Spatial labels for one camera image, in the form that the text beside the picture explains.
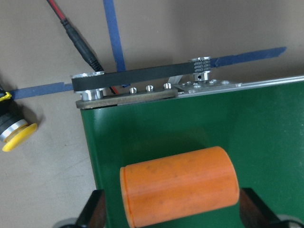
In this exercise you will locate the plain orange cylinder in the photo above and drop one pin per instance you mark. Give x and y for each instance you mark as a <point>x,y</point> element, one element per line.
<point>178,186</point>

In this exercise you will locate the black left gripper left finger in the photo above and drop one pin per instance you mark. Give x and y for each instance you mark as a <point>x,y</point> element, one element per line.
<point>93,214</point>

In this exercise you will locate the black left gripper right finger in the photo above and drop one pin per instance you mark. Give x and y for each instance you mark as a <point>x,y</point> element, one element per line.
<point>254,213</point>

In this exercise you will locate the green conveyor belt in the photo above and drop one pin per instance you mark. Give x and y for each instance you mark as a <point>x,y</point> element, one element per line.
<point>260,124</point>

